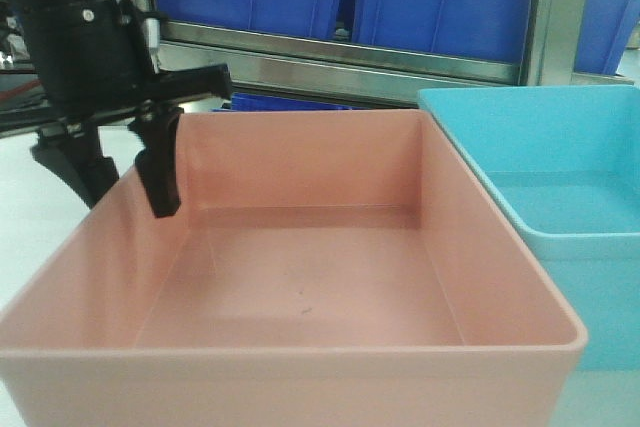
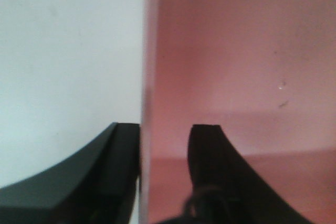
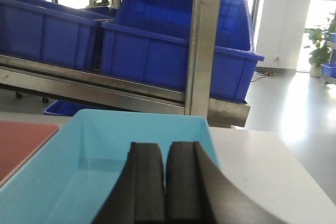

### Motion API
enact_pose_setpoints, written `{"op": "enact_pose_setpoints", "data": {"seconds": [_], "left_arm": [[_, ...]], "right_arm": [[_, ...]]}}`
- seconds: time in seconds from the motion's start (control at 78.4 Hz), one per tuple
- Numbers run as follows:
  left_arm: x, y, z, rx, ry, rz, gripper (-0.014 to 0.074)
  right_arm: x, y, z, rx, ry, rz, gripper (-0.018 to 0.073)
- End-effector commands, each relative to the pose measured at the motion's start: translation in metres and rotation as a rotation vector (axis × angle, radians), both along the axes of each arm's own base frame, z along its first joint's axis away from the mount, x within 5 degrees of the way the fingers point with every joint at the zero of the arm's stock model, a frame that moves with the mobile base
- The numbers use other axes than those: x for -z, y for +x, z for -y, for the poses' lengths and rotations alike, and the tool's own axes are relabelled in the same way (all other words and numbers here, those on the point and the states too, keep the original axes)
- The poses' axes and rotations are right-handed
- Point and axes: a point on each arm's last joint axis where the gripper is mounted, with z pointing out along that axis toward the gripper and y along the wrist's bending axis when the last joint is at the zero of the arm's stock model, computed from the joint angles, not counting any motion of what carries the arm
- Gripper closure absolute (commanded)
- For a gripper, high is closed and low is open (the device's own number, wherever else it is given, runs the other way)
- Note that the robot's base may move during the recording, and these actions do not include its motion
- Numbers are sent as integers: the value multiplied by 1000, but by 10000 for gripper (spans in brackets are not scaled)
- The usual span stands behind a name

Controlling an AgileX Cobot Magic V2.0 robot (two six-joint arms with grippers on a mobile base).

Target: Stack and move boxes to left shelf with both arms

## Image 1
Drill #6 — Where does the light blue plastic box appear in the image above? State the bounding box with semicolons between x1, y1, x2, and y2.
418;85;639;370

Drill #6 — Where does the pink plastic box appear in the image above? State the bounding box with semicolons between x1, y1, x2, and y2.
1;110;588;426

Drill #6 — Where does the blue bins lower shelf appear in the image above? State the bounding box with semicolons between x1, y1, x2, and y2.
214;93;354;112

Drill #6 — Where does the blue storage bin middle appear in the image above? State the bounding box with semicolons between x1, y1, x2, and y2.
351;0;530;63

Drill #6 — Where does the stainless steel shelf rack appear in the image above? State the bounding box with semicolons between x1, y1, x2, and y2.
159;0;632;105

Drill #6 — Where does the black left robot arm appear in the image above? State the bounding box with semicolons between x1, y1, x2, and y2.
1;0;232;218

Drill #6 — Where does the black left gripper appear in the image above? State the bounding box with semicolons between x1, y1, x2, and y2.
19;0;232;218

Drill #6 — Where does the blue storage bin right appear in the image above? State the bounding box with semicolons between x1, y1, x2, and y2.
574;0;639;75

